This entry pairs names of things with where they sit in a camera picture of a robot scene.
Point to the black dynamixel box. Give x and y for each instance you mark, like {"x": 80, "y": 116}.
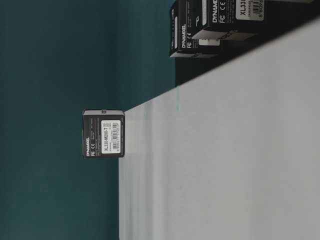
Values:
{"x": 103, "y": 133}
{"x": 230, "y": 20}
{"x": 182, "y": 44}

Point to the white base platform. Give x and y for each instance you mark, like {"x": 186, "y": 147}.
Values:
{"x": 233, "y": 154}

